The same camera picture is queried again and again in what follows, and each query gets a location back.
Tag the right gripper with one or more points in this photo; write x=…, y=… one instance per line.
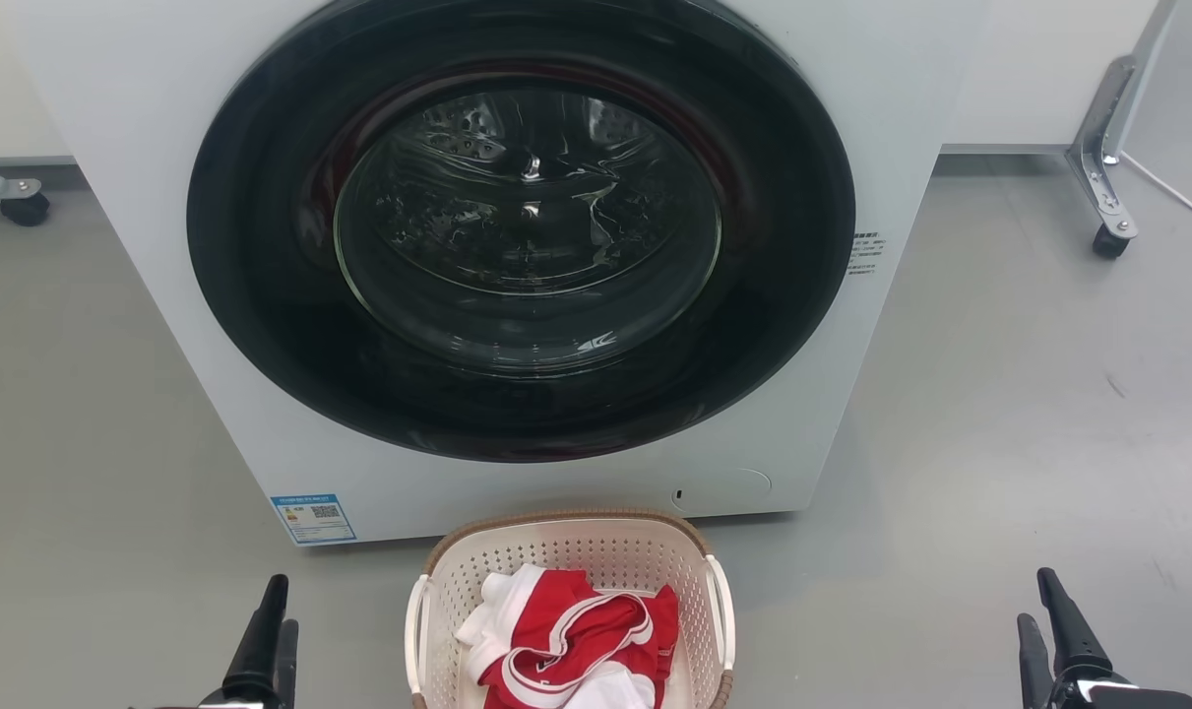
x=1112, y=694

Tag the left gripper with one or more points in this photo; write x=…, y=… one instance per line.
x=231, y=702

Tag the cream perforated laundry basket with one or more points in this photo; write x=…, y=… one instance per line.
x=576, y=545

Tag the blue energy label sticker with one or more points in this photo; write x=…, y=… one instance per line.
x=312, y=519

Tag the red and white garment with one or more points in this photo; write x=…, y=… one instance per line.
x=556, y=625

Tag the white front-load washing machine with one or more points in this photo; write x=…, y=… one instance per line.
x=153, y=217

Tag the black round washer door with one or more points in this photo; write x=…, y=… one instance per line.
x=527, y=226

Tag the grey metal leg with caster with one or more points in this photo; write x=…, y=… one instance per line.
x=1097, y=148

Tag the black caster wheel left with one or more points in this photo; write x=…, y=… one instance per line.
x=10, y=197

